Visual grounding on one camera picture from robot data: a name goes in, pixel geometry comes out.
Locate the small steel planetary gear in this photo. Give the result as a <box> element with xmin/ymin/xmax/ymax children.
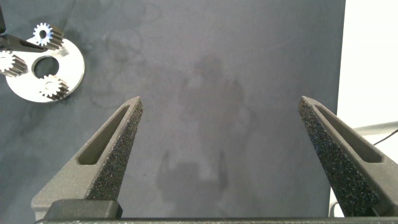
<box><xmin>39</xmin><ymin>73</ymin><xmax>70</xmax><ymax>101</ymax></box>
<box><xmin>32</xmin><ymin>22</ymin><xmax>65</xmax><ymax>51</ymax></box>
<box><xmin>0</xmin><ymin>50</ymin><xmax>28</xmax><ymax>78</ymax></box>

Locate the dark table mat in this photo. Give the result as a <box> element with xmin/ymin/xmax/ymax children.
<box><xmin>0</xmin><ymin>0</ymin><xmax>346</xmax><ymax>218</ymax></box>

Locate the round white plate with pins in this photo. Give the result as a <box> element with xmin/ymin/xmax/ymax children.
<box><xmin>5</xmin><ymin>36</ymin><xmax>86</xmax><ymax>103</ymax></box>

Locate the grey metal bar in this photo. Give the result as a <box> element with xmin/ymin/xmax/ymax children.
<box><xmin>353</xmin><ymin>120</ymin><xmax>398</xmax><ymax>136</ymax></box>

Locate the thin black cable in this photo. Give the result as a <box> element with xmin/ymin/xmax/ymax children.
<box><xmin>373</xmin><ymin>128</ymin><xmax>398</xmax><ymax>146</ymax></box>

